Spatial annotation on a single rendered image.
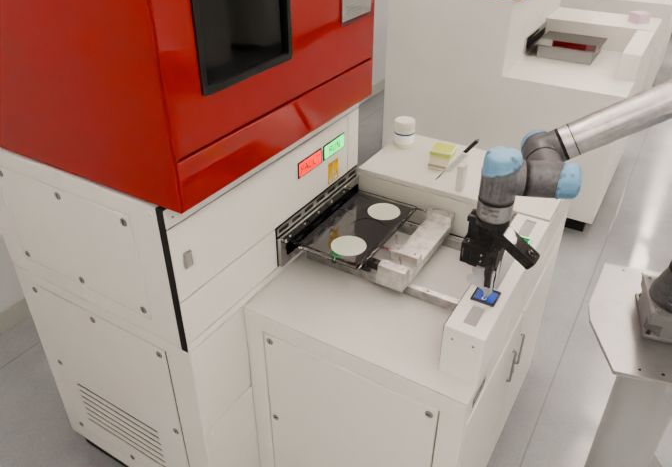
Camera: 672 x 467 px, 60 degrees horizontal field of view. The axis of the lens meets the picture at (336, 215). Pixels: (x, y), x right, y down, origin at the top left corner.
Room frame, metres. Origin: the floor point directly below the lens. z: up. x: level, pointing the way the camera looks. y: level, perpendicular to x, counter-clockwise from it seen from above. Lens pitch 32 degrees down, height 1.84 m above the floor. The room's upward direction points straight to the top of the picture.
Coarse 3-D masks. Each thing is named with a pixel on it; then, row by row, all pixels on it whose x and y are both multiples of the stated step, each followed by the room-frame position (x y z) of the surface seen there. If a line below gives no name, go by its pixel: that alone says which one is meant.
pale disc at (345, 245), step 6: (336, 240) 1.38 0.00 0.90; (342, 240) 1.38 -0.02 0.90; (348, 240) 1.38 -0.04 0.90; (354, 240) 1.38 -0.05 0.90; (360, 240) 1.38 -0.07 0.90; (336, 246) 1.35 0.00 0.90; (342, 246) 1.35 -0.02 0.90; (348, 246) 1.35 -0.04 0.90; (354, 246) 1.35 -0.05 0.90; (360, 246) 1.35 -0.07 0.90; (336, 252) 1.33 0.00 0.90; (342, 252) 1.33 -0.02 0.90; (348, 252) 1.33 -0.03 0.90; (354, 252) 1.33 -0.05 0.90; (360, 252) 1.33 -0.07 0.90
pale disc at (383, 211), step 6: (378, 204) 1.59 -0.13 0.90; (384, 204) 1.59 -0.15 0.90; (390, 204) 1.59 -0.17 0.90; (372, 210) 1.55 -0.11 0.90; (378, 210) 1.55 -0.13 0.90; (384, 210) 1.55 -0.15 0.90; (390, 210) 1.55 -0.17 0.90; (396, 210) 1.55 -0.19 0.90; (372, 216) 1.51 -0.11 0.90; (378, 216) 1.51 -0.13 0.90; (384, 216) 1.51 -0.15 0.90; (390, 216) 1.51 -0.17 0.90; (396, 216) 1.51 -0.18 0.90
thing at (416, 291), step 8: (312, 256) 1.40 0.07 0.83; (328, 264) 1.37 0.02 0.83; (336, 264) 1.35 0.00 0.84; (352, 272) 1.33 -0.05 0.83; (360, 272) 1.31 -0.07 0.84; (368, 272) 1.30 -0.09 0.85; (376, 272) 1.30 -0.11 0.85; (368, 280) 1.30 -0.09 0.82; (408, 288) 1.24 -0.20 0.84; (416, 288) 1.23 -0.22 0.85; (424, 288) 1.23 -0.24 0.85; (416, 296) 1.22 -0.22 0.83; (424, 296) 1.21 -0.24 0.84; (432, 296) 1.20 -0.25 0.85; (440, 296) 1.20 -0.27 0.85; (448, 296) 1.20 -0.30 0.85; (440, 304) 1.19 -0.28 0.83; (448, 304) 1.18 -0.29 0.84; (456, 304) 1.17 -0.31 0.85
